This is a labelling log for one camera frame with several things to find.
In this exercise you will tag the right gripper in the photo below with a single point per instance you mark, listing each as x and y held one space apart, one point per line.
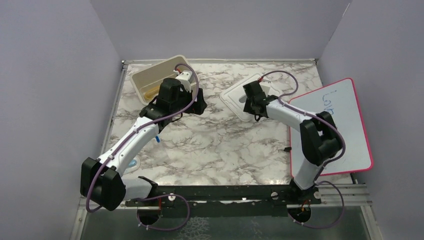
247 108

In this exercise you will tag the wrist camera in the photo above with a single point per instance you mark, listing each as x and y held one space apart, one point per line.
185 77
264 82

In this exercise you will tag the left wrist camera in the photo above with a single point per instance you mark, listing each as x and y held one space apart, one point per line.
185 77

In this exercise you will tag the pink framed whiteboard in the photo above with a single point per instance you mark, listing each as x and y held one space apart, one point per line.
340 99

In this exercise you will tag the black base frame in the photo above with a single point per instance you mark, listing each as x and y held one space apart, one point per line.
214 201

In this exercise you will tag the white plastic lid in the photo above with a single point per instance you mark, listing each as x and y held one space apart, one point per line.
234 97

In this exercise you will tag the beige plastic bin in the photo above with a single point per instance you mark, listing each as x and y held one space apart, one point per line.
154 75

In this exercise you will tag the blue item in bag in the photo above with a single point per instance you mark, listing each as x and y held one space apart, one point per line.
133 165

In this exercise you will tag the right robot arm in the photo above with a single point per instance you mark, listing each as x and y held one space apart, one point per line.
320 140

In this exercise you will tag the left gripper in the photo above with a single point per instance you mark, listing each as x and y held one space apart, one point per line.
198 106

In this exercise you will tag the yellow rubber tube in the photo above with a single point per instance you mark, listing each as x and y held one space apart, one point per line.
151 93

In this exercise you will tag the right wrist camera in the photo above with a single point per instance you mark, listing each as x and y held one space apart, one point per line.
264 82

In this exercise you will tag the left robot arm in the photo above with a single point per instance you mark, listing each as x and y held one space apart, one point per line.
101 180

